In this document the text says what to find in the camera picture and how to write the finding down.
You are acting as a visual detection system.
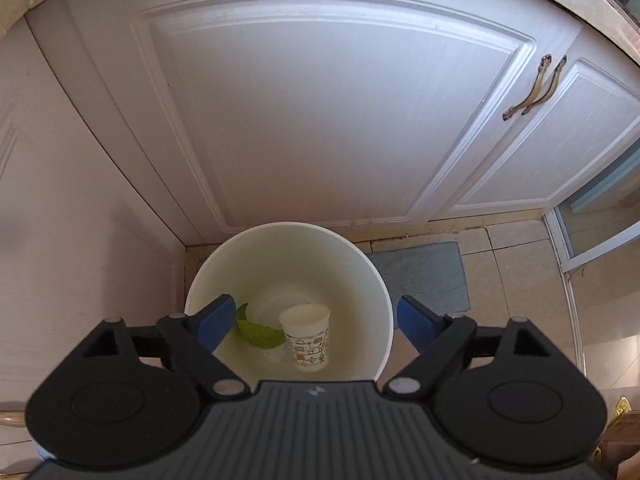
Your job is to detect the large white cabinet door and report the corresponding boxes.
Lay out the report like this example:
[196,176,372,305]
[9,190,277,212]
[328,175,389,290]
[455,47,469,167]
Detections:
[25,0,583,248]

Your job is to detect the printed paper cup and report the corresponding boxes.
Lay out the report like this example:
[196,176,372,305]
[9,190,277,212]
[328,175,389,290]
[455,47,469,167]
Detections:
[278,304,333,372]

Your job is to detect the white framed glass door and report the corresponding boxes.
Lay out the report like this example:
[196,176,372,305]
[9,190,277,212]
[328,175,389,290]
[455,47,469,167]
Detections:
[544,140,640,391]

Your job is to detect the white plastic bucket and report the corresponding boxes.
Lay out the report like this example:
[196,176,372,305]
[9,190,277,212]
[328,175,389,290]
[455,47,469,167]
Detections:
[184,221,394,383]

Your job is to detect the narrow white cabinet door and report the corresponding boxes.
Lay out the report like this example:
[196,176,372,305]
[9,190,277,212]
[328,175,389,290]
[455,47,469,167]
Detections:
[447,30,640,213]

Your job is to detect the bronze cabinet handle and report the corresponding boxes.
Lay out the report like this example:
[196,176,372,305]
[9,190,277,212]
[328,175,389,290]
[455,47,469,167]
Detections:
[520,55,568,117]
[502,54,553,122]

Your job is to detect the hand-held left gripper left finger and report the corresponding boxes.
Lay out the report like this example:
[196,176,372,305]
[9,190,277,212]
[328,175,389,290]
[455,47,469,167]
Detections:
[82,294,253,402]

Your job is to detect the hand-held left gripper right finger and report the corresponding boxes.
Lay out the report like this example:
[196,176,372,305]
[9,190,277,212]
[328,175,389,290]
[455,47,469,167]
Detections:
[382,295,558,396]

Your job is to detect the green leaf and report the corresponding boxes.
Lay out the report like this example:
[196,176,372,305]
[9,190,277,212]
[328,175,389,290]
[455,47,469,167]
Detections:
[235,303,287,350]

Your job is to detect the white cabinet side panel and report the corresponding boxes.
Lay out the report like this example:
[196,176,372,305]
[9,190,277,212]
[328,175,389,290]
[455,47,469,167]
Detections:
[0,15,201,411]

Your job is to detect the grey floor mat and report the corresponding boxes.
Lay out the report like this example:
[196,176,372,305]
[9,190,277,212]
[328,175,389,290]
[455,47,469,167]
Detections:
[367,241,472,330]

